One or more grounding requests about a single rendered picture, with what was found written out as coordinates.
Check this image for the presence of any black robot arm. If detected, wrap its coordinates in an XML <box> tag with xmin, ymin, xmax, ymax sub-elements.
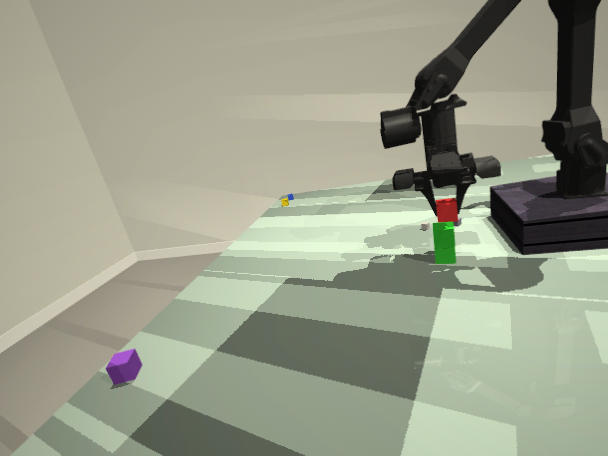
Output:
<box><xmin>380</xmin><ymin>0</ymin><xmax>608</xmax><ymax>199</ymax></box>

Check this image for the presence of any green block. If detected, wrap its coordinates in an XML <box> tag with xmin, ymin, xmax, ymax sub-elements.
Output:
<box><xmin>434</xmin><ymin>247</ymin><xmax>457</xmax><ymax>264</ymax></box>
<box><xmin>433</xmin><ymin>222</ymin><xmax>456</xmax><ymax>248</ymax></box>

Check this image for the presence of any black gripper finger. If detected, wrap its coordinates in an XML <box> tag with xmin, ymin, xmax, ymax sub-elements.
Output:
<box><xmin>415</xmin><ymin>181</ymin><xmax>437</xmax><ymax>216</ymax></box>
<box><xmin>456</xmin><ymin>180</ymin><xmax>476</xmax><ymax>214</ymax></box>

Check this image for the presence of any purple cube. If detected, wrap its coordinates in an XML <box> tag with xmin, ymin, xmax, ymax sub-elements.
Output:
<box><xmin>106</xmin><ymin>349</ymin><xmax>143</xmax><ymax>385</ymax></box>

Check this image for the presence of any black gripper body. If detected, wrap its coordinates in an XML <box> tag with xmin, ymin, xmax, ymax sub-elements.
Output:
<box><xmin>392</xmin><ymin>134</ymin><xmax>501</xmax><ymax>190</ymax></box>

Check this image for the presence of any red block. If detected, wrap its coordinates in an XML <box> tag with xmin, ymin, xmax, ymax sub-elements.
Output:
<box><xmin>436</xmin><ymin>198</ymin><xmax>458</xmax><ymax>223</ymax></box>

